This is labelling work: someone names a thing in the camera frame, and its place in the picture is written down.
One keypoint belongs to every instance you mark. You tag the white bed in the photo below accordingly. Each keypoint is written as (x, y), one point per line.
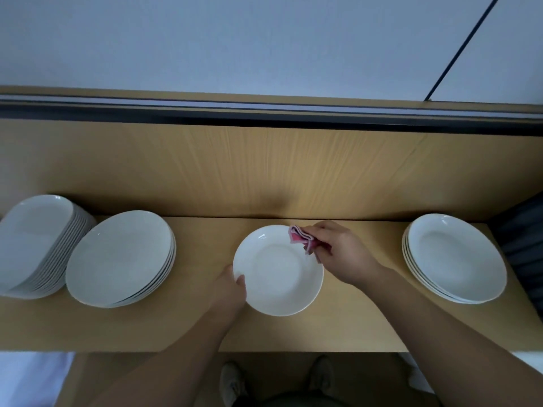
(34, 379)

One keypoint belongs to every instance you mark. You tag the black wall rail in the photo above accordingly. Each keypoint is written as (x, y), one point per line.
(254, 116)

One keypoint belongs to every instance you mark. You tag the person's right forearm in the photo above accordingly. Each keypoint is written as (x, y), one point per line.
(462, 343)

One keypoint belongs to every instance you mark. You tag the person's left forearm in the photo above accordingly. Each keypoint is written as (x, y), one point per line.
(165, 368)

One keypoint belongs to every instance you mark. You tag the person's left hand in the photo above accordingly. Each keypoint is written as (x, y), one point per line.
(227, 294)

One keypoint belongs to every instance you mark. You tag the pile of white oblong plates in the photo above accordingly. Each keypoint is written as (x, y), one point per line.
(34, 241)

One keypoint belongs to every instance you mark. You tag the stack of white round plates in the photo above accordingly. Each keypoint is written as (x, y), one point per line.
(458, 254)

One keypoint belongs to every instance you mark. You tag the white glossy round plate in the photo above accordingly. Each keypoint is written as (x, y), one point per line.
(276, 279)
(119, 254)

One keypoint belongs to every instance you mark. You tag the person's right hand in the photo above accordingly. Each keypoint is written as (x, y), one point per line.
(346, 254)

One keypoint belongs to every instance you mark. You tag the grey curtain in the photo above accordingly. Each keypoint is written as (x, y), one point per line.
(522, 250)

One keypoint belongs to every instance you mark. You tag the pink cleaning cloth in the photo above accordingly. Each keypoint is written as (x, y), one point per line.
(299, 237)

